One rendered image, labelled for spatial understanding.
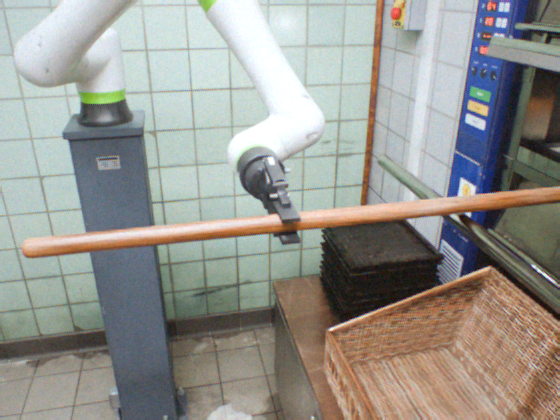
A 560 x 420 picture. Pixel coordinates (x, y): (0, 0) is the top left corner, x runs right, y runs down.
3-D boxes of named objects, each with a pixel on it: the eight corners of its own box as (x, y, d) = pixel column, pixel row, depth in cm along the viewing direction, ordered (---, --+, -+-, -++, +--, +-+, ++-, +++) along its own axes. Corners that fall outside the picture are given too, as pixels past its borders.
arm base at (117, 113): (86, 106, 147) (83, 87, 144) (135, 104, 150) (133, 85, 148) (74, 129, 124) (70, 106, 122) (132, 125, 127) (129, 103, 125)
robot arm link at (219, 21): (208, 23, 109) (202, 9, 98) (251, -3, 108) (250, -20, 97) (289, 158, 113) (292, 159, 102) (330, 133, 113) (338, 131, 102)
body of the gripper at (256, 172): (281, 155, 94) (293, 171, 85) (281, 194, 97) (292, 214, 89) (244, 158, 92) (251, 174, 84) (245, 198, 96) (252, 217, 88)
